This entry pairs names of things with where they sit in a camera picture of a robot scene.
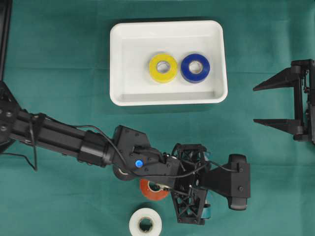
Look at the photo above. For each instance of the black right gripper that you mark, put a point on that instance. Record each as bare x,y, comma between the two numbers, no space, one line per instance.
300,76

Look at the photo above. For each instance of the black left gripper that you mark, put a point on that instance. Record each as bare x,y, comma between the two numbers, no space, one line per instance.
190,200

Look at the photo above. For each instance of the blue tape roll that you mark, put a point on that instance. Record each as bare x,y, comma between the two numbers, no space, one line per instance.
195,68

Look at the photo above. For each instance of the yellow tape roll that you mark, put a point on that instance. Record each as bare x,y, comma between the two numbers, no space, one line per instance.
163,68

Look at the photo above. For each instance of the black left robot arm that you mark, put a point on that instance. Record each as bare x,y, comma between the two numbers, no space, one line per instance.
129,153

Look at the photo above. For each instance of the red tape roll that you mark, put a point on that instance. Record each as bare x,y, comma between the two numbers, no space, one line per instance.
152,190

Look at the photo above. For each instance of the white tape roll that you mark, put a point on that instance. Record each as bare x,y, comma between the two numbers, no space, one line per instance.
145,213

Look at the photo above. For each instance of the black tape roll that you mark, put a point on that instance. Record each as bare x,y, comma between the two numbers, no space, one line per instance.
122,175

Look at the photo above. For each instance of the white plastic tray case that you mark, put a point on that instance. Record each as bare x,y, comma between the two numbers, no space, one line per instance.
132,45

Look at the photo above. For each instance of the green table cloth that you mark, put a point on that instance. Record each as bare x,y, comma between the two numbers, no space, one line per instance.
57,63

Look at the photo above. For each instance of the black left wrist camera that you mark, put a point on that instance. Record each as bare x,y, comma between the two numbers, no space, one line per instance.
231,180

